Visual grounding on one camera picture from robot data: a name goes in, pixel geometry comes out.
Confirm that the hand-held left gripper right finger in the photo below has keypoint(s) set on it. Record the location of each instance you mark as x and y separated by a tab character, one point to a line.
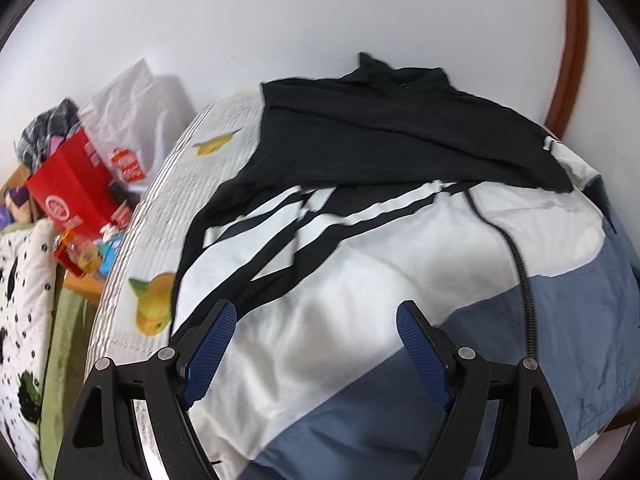
422	355

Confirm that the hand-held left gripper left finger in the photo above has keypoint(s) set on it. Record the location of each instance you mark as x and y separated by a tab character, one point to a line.
210	350

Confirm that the black white blue jacket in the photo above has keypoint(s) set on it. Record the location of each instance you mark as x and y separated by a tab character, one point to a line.
350	285

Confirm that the blue snack packet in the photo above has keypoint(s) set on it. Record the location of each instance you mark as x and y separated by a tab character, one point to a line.
110	257

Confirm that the green cloth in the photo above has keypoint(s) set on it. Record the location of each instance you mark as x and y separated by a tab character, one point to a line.
65	340

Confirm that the fruit print bed sheet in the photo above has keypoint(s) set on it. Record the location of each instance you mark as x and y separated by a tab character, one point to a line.
165	210

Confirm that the orange snack packet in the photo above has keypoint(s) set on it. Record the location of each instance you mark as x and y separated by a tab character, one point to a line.
82	255

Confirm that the white polka dot blanket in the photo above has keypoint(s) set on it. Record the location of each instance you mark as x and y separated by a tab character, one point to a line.
25	310

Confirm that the red cardboard box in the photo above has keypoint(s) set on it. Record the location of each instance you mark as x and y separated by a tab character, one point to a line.
70	185

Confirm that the white plastic bag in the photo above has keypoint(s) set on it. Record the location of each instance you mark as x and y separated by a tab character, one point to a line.
135	105

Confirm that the plaid cloth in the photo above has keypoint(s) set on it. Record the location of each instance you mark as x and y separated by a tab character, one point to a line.
45	130

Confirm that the brown wooden headboard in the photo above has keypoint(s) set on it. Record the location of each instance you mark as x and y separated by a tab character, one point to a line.
570	60

